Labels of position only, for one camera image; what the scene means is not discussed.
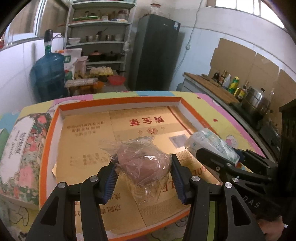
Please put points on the red plastic basket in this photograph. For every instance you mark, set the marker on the red plastic basket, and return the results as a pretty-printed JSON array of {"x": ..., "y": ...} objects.
[{"x": 116, "y": 80}]

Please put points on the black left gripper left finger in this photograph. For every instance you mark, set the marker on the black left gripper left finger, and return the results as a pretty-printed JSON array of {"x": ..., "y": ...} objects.
[{"x": 56, "y": 219}]

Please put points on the orange shallow cardboard box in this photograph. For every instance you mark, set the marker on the orange shallow cardboard box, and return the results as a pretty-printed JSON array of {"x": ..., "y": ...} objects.
[{"x": 139, "y": 134}]

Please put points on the pink item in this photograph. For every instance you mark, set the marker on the pink item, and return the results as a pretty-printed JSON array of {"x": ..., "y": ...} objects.
[{"x": 144, "y": 166}]

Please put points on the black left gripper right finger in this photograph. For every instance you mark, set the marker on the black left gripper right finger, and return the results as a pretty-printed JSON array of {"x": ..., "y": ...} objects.
[{"x": 217, "y": 212}]

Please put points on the blue water jug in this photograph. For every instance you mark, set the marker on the blue water jug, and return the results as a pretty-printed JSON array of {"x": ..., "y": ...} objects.
[{"x": 47, "y": 74}]

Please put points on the floral tissue box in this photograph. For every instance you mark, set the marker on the floral tissue box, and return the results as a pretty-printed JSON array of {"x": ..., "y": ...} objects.
[{"x": 21, "y": 160}]

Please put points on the green yellow bottle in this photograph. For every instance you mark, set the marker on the green yellow bottle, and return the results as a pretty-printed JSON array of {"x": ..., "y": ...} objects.
[{"x": 233, "y": 85}]

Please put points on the colourful cartoon bed sheet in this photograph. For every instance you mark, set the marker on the colourful cartoon bed sheet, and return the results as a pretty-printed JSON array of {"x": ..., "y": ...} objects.
[{"x": 20, "y": 218}]

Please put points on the steel steamer pot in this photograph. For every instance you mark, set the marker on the steel steamer pot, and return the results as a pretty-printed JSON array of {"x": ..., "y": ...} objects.
[{"x": 256, "y": 102}]

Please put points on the egg tray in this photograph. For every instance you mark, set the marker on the egg tray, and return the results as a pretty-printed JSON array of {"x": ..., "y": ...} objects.
[{"x": 100, "y": 71}]

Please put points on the wooden top kitchen counter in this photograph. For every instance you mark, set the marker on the wooden top kitchen counter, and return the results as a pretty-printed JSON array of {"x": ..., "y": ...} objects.
[{"x": 197, "y": 84}]

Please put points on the white tissue packet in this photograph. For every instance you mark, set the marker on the white tissue packet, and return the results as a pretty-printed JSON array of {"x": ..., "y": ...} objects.
[{"x": 207, "y": 139}]

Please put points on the grey metal shelf rack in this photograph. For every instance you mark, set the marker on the grey metal shelf rack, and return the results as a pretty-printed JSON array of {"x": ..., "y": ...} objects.
[{"x": 101, "y": 29}]

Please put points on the black refrigerator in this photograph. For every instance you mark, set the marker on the black refrigerator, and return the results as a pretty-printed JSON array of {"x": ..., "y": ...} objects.
[{"x": 154, "y": 53}]

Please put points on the right hand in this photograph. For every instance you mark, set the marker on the right hand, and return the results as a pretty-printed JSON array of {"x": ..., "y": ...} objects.
[{"x": 272, "y": 230}]

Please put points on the glass jar on fridge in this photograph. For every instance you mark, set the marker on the glass jar on fridge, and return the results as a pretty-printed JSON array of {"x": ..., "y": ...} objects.
[{"x": 155, "y": 7}]

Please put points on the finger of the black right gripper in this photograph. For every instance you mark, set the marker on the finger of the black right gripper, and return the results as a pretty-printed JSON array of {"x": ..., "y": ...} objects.
[
  {"x": 254, "y": 161},
  {"x": 214, "y": 162}
]

